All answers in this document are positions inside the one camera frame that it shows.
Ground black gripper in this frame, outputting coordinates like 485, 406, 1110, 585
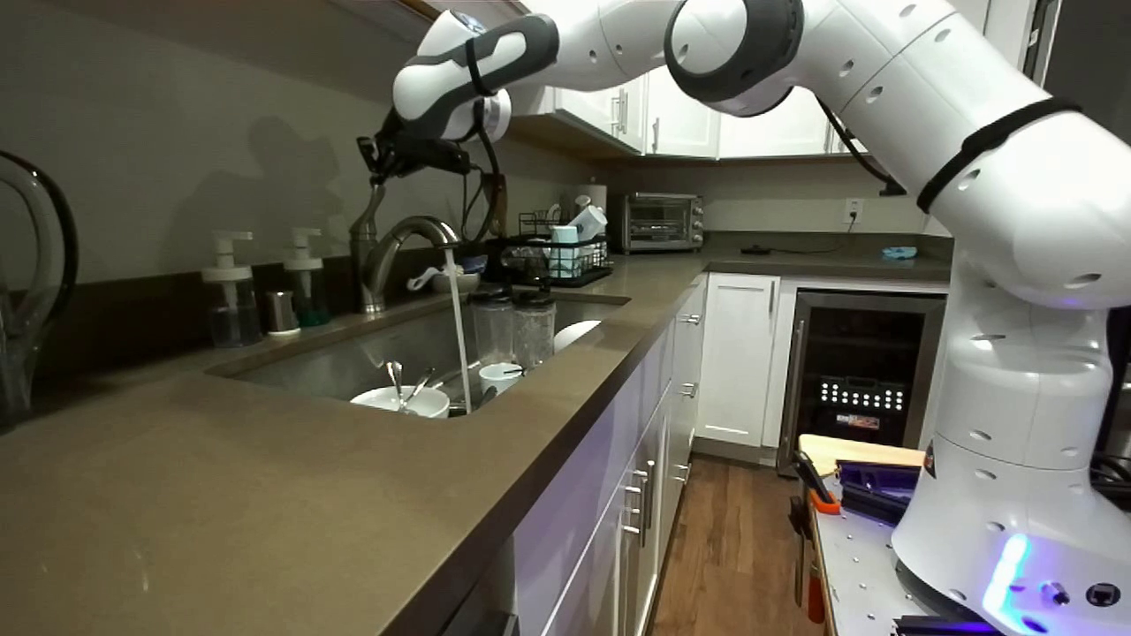
353, 111, 478, 187

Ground tall chrome tap handle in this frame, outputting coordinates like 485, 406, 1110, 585
345, 174, 389, 319

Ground chrome kitchen faucet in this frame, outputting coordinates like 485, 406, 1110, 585
358, 211, 466, 319

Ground white pump soap dispenser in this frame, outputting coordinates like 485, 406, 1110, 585
199, 231, 257, 349
282, 223, 335, 333

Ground small metal cup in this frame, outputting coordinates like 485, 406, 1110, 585
265, 287, 304, 344

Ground glass jar with black lid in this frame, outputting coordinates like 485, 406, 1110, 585
466, 280, 516, 369
504, 280, 560, 376

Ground running water stream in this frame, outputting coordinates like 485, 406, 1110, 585
438, 246, 478, 418

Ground stainless steel sink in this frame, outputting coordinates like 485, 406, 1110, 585
211, 291, 630, 425

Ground white bottle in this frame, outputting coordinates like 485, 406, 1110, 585
570, 192, 613, 274

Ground white bowl with spoon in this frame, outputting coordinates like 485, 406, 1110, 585
345, 358, 456, 425

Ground small white bowl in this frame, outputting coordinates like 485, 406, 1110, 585
472, 358, 527, 400

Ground silver toaster oven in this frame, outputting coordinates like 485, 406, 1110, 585
618, 187, 710, 254

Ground white upper cabinets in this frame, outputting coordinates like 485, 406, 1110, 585
504, 0, 1040, 162

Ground white sink front panel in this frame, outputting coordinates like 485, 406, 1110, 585
509, 362, 650, 596

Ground white corner cabinet door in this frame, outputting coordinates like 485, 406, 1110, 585
693, 271, 786, 452

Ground white lower cabinet door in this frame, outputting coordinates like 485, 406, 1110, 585
618, 425, 664, 636
537, 488, 630, 636

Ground black wine cooler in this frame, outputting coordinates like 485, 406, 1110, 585
778, 287, 948, 478

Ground black and orange clamp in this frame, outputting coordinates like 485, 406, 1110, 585
792, 450, 848, 518

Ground light wooden board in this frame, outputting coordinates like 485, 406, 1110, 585
794, 432, 931, 478

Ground white perforated robot table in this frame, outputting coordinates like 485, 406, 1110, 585
808, 503, 1131, 636

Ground black wire dish rack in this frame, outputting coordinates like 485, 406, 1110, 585
501, 227, 618, 291

